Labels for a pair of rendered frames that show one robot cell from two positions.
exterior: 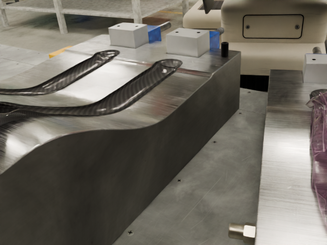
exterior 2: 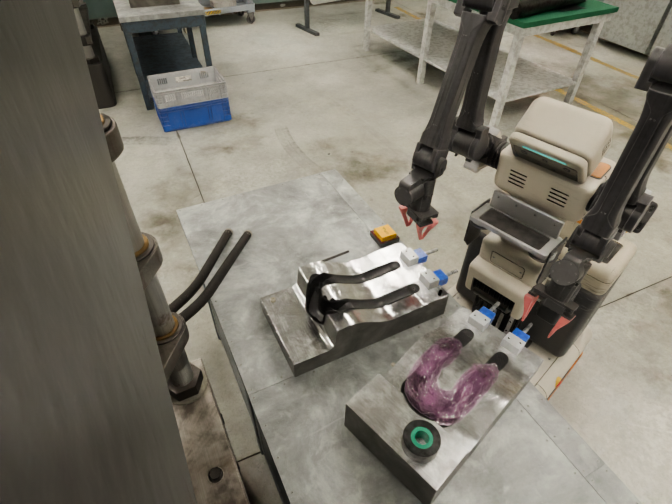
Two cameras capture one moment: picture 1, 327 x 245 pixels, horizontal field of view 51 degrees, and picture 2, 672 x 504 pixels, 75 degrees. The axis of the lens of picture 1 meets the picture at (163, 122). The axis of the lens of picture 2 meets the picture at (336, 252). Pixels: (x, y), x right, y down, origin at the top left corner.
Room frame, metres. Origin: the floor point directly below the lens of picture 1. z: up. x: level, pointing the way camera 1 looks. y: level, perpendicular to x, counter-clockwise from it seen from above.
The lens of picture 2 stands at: (-0.47, -0.19, 1.86)
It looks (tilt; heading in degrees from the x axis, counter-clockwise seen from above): 43 degrees down; 26
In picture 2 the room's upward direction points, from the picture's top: 1 degrees clockwise
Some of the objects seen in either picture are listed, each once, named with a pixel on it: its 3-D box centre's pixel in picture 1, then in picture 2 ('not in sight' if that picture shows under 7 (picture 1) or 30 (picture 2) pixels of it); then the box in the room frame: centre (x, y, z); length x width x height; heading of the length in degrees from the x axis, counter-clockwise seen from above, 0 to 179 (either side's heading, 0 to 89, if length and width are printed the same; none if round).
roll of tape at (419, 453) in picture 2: not in sight; (420, 441); (-0.02, -0.18, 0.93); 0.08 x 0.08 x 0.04
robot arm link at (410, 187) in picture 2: not in sight; (418, 178); (0.51, 0.05, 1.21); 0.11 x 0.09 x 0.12; 161
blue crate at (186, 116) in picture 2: not in sight; (192, 106); (2.34, 2.64, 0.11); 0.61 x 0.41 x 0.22; 141
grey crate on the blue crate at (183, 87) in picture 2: not in sight; (188, 87); (2.34, 2.64, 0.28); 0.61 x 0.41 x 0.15; 141
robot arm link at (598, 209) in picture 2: not in sight; (630, 168); (0.46, -0.38, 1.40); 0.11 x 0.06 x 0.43; 70
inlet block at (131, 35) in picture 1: (147, 34); (420, 255); (0.58, 0.01, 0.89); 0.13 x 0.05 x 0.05; 143
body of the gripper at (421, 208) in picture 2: not in sight; (421, 200); (0.55, 0.04, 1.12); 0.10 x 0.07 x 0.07; 53
